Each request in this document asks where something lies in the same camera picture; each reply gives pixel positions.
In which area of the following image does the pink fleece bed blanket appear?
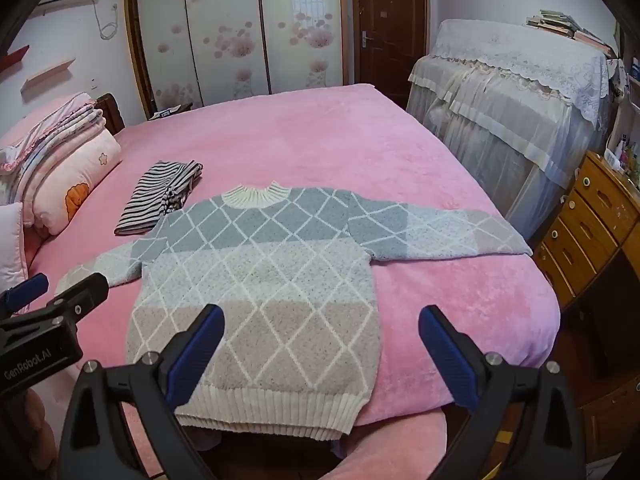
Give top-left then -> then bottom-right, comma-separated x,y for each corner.
27,83 -> 562,411

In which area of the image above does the pale pink pillow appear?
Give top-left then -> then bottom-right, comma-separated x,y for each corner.
0,201 -> 38,291

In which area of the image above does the grey beige diamond knit sweater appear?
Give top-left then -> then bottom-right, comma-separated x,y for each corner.
54,182 -> 533,442

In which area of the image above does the wooden drawer chest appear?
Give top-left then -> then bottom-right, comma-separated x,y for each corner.
532,150 -> 640,466

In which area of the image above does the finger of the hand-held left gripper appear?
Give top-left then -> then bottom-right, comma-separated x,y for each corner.
0,273 -> 49,318
0,272 -> 110,333

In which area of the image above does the floral sliding door wardrobe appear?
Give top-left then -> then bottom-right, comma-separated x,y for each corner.
123,0 -> 351,121

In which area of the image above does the red wall shelf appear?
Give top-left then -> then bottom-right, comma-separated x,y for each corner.
0,45 -> 31,72

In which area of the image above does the dark wooden headboard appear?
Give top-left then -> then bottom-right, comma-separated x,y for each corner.
95,92 -> 126,136

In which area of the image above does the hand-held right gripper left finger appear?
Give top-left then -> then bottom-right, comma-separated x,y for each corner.
59,304 -> 226,480

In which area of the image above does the folded cartoon print quilt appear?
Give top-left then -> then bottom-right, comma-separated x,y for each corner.
20,127 -> 123,236

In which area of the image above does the folded pastel ruffled blanket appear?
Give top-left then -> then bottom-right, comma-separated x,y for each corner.
0,92 -> 108,186

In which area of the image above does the stack of books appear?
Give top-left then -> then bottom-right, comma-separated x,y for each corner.
525,9 -> 618,58

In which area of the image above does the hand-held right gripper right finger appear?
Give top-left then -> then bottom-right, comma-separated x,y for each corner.
418,305 -> 587,480

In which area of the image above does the person's pink fleece clothing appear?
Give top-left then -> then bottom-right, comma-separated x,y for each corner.
327,405 -> 448,480

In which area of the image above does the pink wall shelf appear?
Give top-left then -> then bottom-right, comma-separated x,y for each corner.
20,57 -> 76,95

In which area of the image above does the brown wooden door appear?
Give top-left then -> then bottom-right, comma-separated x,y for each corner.
350,0 -> 431,111

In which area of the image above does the white power cord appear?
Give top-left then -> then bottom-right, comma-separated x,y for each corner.
96,2 -> 121,41

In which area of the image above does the striped folded garment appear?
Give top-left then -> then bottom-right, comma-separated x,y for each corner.
114,160 -> 204,237

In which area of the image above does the group of small bottles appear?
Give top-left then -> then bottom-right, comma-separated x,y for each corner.
605,132 -> 640,183

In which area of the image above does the white lace covered furniture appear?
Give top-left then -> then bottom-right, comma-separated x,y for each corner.
406,19 -> 623,241

